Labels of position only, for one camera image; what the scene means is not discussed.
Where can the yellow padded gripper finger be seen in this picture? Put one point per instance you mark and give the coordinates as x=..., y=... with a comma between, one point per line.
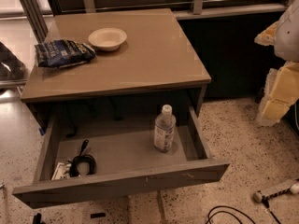
x=281, y=91
x=267, y=36

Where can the clear plastic water bottle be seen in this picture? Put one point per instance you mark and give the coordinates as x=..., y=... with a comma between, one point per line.
x=164, y=129

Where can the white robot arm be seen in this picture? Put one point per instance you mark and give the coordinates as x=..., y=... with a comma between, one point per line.
x=286, y=44

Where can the grey cabinet with counter top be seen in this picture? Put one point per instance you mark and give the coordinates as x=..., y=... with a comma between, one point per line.
x=156, y=55

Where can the grey open top drawer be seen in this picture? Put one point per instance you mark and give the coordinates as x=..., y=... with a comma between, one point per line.
x=126, y=161

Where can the white box in drawer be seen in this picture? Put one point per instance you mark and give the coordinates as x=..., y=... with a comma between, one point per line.
x=61, y=171

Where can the white power strip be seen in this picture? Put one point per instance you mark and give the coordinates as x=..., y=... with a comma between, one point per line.
x=290, y=185

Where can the white bowl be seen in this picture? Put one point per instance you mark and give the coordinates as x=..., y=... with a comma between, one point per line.
x=107, y=39

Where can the blue snack bag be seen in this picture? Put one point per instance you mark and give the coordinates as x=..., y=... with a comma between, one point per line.
x=62, y=53

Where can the small black floor object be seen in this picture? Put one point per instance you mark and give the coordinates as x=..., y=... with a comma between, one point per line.
x=98, y=215

